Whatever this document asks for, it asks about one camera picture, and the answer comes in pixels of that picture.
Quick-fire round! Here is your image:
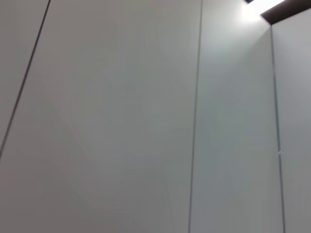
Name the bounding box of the dark ceiling light fixture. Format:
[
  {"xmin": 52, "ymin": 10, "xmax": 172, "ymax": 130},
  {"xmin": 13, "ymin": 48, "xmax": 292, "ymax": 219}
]
[{"xmin": 244, "ymin": 0, "xmax": 311, "ymax": 25}]

